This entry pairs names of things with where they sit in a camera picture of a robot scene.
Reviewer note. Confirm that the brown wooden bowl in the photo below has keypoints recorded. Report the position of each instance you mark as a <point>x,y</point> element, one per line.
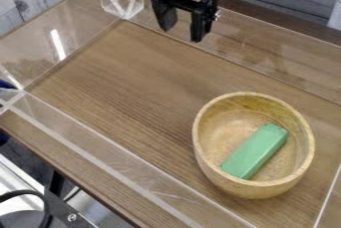
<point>225,123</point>

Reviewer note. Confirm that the green rectangular block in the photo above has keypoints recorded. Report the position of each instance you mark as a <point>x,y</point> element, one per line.
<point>255,150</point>

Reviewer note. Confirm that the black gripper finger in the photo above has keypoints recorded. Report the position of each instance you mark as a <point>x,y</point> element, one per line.
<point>200,23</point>
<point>164,11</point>

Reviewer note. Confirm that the clear acrylic enclosure wall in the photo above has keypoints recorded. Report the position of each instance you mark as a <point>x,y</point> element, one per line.
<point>108,90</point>

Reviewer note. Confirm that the blue object at edge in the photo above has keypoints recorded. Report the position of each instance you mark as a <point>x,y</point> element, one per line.
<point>5,85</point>

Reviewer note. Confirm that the black table leg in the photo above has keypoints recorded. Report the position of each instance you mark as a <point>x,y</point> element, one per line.
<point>56,183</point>

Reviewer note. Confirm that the black metal bracket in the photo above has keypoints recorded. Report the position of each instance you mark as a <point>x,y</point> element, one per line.
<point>64,216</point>

